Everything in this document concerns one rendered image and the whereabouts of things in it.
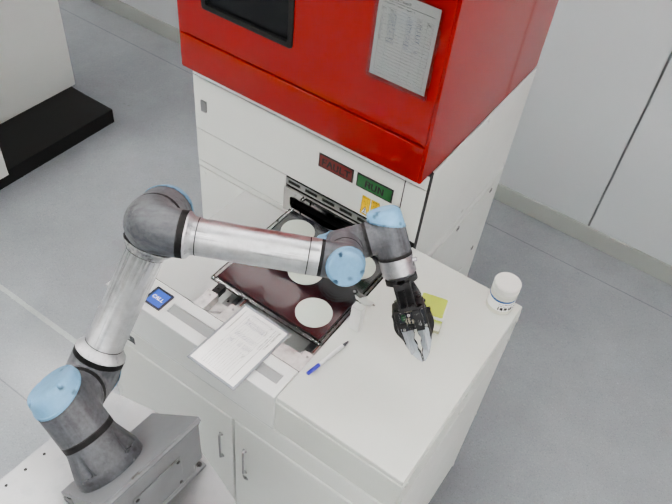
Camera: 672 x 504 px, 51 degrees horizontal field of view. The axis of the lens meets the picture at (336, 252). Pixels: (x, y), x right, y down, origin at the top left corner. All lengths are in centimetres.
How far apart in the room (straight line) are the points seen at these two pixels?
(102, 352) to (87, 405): 14
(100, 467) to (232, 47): 110
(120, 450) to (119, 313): 28
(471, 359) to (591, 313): 163
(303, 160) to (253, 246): 76
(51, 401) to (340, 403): 62
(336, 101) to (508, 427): 157
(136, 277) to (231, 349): 32
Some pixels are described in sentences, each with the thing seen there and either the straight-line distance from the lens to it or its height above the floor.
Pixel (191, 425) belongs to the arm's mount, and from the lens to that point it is 156.
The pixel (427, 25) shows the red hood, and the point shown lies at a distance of 159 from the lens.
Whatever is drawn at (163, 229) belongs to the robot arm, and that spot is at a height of 142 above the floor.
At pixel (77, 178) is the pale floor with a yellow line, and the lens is 372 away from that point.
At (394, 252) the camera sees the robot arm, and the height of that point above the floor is 132.
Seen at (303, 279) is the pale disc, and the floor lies 90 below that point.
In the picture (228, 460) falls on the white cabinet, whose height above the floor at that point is 48.
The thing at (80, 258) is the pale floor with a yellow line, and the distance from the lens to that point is 333.
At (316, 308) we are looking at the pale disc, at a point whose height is 90.
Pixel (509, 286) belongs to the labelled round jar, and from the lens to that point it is 186.
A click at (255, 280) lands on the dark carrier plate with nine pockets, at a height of 90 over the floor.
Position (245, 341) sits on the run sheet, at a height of 97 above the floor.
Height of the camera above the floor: 239
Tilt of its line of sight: 46 degrees down
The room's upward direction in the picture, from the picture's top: 7 degrees clockwise
